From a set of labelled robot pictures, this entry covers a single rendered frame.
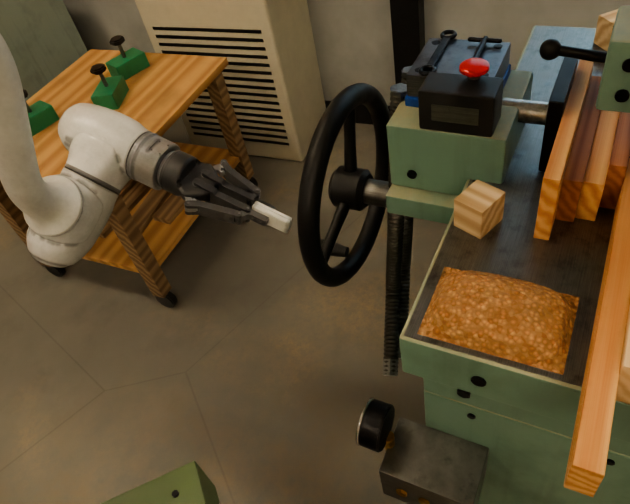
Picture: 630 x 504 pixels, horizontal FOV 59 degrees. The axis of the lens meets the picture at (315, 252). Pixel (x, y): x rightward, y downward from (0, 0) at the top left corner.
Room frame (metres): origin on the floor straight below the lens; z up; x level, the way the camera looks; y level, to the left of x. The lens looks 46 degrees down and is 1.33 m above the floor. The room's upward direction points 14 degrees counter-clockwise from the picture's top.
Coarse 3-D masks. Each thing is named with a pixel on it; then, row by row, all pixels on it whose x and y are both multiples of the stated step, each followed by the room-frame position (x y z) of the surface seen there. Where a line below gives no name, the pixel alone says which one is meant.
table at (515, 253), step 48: (528, 48) 0.71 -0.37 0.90; (528, 144) 0.51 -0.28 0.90; (432, 192) 0.50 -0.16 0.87; (528, 192) 0.43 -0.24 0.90; (480, 240) 0.38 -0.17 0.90; (528, 240) 0.36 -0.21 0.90; (576, 240) 0.35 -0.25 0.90; (432, 288) 0.33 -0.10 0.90; (576, 288) 0.29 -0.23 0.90; (576, 336) 0.25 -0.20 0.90; (480, 384) 0.24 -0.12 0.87; (528, 384) 0.22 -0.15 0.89; (576, 384) 0.20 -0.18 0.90; (624, 432) 0.17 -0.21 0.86
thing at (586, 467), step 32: (608, 256) 0.30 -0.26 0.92; (608, 288) 0.26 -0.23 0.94; (608, 320) 0.23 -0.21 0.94; (608, 352) 0.20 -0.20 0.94; (608, 384) 0.18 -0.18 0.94; (576, 416) 0.18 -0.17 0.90; (608, 416) 0.16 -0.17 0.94; (576, 448) 0.14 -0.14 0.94; (608, 448) 0.14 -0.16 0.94; (576, 480) 0.13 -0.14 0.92
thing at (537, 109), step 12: (564, 60) 0.52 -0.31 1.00; (576, 60) 0.51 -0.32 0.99; (564, 72) 0.49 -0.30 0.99; (564, 84) 0.47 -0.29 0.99; (552, 96) 0.46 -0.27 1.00; (564, 96) 0.45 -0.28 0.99; (528, 108) 0.50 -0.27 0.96; (540, 108) 0.49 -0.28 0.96; (552, 108) 0.45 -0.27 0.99; (564, 108) 0.46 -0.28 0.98; (528, 120) 0.49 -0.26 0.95; (540, 120) 0.48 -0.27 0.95; (552, 120) 0.45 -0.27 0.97; (552, 132) 0.45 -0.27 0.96; (552, 144) 0.45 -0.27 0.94; (540, 156) 0.45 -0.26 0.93; (540, 168) 0.45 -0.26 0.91
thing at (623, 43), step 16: (624, 16) 0.45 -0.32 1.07; (624, 32) 0.42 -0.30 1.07; (608, 48) 0.42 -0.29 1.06; (624, 48) 0.41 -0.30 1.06; (608, 64) 0.41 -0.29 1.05; (624, 64) 0.40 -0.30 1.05; (608, 80) 0.41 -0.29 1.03; (624, 80) 0.40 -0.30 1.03; (608, 96) 0.41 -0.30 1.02; (624, 96) 0.40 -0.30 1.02
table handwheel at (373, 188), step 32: (352, 96) 0.62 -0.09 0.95; (320, 128) 0.57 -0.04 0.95; (352, 128) 0.62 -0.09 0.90; (384, 128) 0.70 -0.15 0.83; (320, 160) 0.54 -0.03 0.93; (352, 160) 0.61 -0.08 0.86; (384, 160) 0.70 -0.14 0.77; (320, 192) 0.52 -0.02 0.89; (352, 192) 0.58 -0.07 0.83; (384, 192) 0.57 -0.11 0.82; (320, 256) 0.50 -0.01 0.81; (352, 256) 0.59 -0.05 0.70
